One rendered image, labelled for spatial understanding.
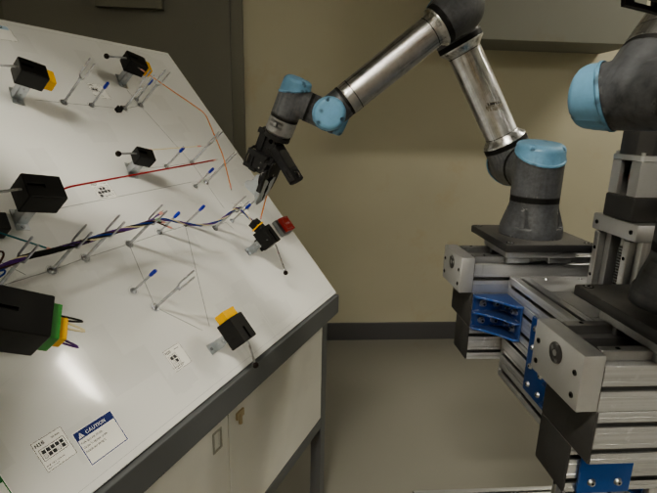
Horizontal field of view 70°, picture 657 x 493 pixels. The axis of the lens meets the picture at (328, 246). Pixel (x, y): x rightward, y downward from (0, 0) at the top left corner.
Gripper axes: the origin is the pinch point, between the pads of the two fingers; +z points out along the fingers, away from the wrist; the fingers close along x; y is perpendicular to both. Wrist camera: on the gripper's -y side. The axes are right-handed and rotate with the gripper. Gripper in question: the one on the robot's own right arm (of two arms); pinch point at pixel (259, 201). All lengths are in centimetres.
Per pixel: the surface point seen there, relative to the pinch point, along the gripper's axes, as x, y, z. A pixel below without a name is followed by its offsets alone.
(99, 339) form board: 59, -4, 14
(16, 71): 42, 44, -17
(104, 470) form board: 72, -21, 21
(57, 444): 76, -14, 18
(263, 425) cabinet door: 22, -33, 47
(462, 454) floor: -67, -107, 88
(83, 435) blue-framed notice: 72, -15, 19
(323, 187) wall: -155, 27, 40
